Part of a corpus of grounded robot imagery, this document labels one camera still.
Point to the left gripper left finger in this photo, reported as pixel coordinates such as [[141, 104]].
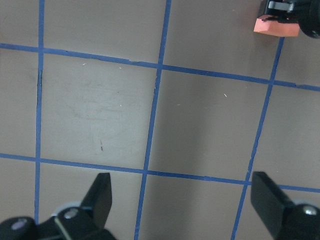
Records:
[[87, 221]]

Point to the orange foam cube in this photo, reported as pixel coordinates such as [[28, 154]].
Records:
[[276, 27]]

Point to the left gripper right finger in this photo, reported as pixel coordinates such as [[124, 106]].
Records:
[[284, 218]]

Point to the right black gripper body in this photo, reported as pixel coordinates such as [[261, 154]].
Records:
[[304, 12]]

